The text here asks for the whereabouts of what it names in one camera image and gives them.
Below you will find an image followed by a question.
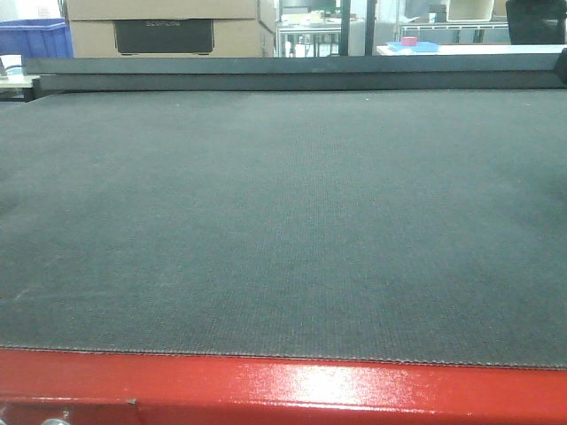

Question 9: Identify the dark grey conveyor belt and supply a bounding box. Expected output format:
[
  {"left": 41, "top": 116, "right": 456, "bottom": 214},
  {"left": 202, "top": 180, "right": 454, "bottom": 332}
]
[{"left": 1, "top": 90, "right": 566, "bottom": 369}]

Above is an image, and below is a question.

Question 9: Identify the white background table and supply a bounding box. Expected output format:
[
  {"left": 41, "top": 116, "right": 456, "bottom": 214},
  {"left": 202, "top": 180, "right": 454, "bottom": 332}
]
[{"left": 377, "top": 44, "right": 566, "bottom": 56}]

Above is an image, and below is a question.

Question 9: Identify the red tape roll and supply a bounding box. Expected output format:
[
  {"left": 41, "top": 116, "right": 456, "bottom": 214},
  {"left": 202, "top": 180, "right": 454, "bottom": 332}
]
[{"left": 400, "top": 36, "right": 418, "bottom": 46}]

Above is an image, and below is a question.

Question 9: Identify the blue tray on table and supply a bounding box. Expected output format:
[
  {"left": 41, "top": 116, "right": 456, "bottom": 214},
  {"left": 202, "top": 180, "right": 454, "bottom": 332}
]
[{"left": 386, "top": 42, "right": 440, "bottom": 54}]

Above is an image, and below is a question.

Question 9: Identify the large cardboard box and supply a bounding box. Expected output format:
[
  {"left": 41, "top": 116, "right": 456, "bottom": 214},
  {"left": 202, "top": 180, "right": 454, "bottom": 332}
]
[{"left": 66, "top": 0, "right": 276, "bottom": 58}]

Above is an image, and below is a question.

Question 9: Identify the beige box on shelf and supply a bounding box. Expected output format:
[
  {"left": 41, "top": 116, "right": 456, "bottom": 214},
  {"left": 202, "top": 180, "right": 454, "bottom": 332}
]
[{"left": 447, "top": 0, "right": 494, "bottom": 22}]

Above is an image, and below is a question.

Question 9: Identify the blue crate in background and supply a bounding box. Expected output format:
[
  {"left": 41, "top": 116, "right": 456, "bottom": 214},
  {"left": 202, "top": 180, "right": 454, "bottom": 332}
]
[{"left": 1, "top": 18, "right": 74, "bottom": 58}]

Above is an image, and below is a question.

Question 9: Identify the white paper cup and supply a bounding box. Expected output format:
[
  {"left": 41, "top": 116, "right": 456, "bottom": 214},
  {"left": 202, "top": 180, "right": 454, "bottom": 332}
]
[{"left": 1, "top": 54, "right": 24, "bottom": 79}]

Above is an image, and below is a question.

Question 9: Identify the black office chair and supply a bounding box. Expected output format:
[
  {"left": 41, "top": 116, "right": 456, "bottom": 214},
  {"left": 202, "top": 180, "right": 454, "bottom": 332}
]
[{"left": 505, "top": 0, "right": 566, "bottom": 45}]

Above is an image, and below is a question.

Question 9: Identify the metal wire shelf rack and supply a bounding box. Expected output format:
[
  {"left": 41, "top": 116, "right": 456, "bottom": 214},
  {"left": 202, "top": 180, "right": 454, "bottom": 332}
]
[{"left": 275, "top": 22, "right": 341, "bottom": 58}]

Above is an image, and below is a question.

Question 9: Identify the black vertical post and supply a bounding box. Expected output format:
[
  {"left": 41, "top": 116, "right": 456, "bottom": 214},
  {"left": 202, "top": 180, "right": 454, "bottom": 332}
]
[
  {"left": 364, "top": 0, "right": 377, "bottom": 57},
  {"left": 338, "top": 0, "right": 351, "bottom": 57}
]

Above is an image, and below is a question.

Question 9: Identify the red conveyor frame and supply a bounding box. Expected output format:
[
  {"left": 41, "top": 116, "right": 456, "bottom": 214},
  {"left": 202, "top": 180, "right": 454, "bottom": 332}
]
[{"left": 1, "top": 349, "right": 566, "bottom": 424}]

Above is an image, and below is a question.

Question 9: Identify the dark conveyor back rail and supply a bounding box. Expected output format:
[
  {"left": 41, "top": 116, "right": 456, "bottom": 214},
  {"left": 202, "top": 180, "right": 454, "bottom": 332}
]
[{"left": 24, "top": 45, "right": 566, "bottom": 92}]

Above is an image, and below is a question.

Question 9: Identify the silver frame bolt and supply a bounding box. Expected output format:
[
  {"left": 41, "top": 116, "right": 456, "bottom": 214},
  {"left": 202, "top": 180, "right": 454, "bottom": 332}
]
[{"left": 41, "top": 418, "right": 71, "bottom": 425}]

